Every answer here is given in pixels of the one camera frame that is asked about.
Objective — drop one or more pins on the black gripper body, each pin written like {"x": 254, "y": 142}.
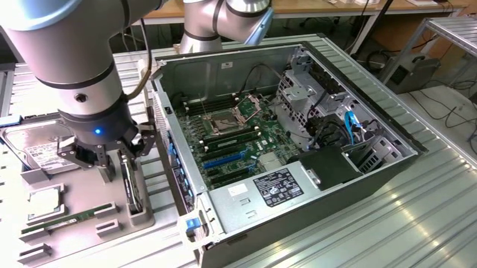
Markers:
{"x": 97, "y": 125}

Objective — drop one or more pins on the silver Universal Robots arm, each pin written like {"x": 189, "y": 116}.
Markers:
{"x": 56, "y": 42}

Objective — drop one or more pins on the grey parts rack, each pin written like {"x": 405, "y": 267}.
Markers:
{"x": 78, "y": 195}

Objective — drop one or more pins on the black graphics card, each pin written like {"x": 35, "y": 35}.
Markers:
{"x": 131, "y": 181}

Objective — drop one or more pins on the silver hard disk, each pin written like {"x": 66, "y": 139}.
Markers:
{"x": 30, "y": 145}

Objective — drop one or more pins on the thin metal locking lever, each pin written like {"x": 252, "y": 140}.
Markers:
{"x": 205, "y": 110}

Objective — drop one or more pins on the silver CPU chip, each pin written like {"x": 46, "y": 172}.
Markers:
{"x": 43, "y": 202}

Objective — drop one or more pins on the CPU socket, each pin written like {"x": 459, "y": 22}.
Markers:
{"x": 219, "y": 123}

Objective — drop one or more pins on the black-labelled RAM stick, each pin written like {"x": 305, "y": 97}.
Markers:
{"x": 228, "y": 140}

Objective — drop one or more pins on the blue expansion slot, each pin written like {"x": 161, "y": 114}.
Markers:
{"x": 223, "y": 162}

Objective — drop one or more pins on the green RAM stick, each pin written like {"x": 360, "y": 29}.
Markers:
{"x": 63, "y": 220}

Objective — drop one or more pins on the black expansion slot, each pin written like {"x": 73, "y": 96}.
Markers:
{"x": 229, "y": 172}

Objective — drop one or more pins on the metal socket cover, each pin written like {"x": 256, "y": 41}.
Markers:
{"x": 248, "y": 107}

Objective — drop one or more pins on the green motherboard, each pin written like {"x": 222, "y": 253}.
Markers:
{"x": 261, "y": 131}

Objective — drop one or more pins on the blue case latch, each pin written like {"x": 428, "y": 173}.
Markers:
{"x": 191, "y": 225}

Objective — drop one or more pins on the grey power supply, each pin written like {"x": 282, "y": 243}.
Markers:
{"x": 242, "y": 201}

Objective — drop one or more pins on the small silver heat sink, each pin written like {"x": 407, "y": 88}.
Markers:
{"x": 269, "y": 162}

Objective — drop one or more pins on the metal disk bay cage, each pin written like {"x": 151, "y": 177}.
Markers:
{"x": 298, "y": 92}

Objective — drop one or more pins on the black plastic fan shroud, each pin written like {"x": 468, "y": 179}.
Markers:
{"x": 328, "y": 164}

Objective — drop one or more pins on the open black PC case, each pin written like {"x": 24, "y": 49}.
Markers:
{"x": 373, "y": 181}

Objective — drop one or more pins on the wooden desk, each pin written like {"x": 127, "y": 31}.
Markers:
{"x": 317, "y": 11}

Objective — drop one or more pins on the black box device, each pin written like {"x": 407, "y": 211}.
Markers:
{"x": 413, "y": 74}

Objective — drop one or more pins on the blue plastic disk rail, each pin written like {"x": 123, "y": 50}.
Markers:
{"x": 11, "y": 122}

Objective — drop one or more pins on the aluminium frame table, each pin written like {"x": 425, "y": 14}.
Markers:
{"x": 459, "y": 30}

